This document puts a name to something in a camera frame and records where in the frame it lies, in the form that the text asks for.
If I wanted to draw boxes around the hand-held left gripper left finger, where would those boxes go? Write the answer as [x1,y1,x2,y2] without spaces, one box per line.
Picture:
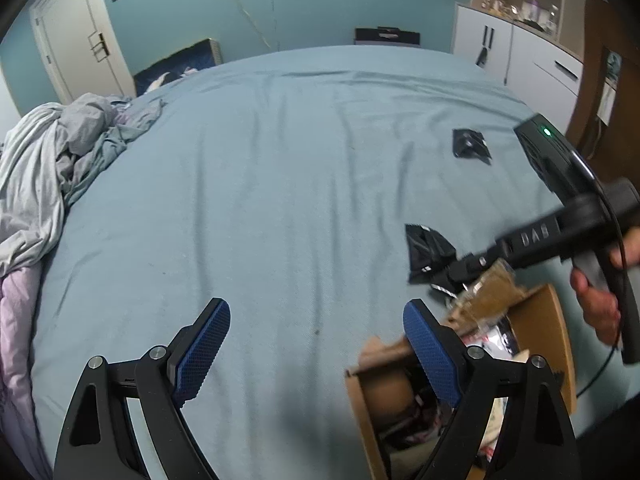
[52,297,232,480]

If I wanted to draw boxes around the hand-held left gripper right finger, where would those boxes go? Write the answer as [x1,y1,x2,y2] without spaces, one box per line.
[402,298,581,480]

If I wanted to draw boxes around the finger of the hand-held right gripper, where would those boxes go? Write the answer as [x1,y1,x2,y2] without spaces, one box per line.
[429,280,471,303]
[446,249,501,283]

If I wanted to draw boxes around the beige snack packet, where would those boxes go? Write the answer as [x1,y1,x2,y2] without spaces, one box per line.
[447,262,526,331]

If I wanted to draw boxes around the cardboard box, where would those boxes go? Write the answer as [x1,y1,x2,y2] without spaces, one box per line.
[345,282,578,480]

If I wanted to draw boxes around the pile of mixed snacks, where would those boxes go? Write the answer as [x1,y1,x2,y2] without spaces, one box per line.
[377,317,523,476]

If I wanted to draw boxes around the person's right hand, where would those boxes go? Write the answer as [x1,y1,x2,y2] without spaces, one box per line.
[570,227,640,346]

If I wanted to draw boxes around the small black snack packet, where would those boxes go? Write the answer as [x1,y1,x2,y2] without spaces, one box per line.
[452,128,493,165]

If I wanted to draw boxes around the teal bed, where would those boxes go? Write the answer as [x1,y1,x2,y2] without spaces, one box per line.
[30,45,601,480]

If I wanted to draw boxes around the white cabinet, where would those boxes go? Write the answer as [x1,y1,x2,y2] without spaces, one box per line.
[451,2,586,121]

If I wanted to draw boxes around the pale pink quilt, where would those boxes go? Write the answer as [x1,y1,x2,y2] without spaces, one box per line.
[0,262,53,480]

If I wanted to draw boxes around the black hanging object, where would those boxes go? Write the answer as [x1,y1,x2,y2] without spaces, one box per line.
[475,25,496,67]

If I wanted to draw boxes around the group of small bottles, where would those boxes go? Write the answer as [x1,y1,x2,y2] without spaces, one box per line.
[480,0,561,36]

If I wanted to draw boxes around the black bag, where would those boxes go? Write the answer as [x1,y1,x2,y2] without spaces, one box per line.
[354,26,422,48]

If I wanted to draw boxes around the crumpled grey blanket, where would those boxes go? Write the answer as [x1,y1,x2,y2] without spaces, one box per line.
[0,92,168,278]

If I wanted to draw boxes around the dark framed picture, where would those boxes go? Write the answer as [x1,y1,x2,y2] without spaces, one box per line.
[132,37,222,95]

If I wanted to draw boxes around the white door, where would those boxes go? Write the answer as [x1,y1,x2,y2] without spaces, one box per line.
[29,0,133,103]

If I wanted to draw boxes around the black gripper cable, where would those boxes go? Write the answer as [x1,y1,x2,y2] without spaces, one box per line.
[570,147,628,398]

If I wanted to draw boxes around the brown wooden furniture frame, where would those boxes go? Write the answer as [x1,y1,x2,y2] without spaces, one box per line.
[565,0,640,161]

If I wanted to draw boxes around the thin wall cable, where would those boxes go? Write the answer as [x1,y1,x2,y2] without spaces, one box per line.
[225,0,281,52]

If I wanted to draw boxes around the black door handle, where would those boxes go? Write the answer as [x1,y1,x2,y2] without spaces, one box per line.
[87,32,110,63]

